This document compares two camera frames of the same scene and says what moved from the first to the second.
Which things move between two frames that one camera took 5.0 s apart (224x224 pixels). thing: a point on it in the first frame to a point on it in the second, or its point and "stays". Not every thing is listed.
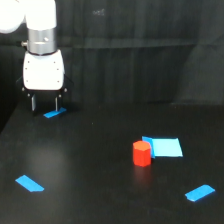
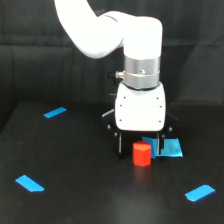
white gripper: x=44 y=75 to x=140 y=110
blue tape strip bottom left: x=29 y=184 stays
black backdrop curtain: x=127 y=51 stays
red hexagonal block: x=142 y=153 stays
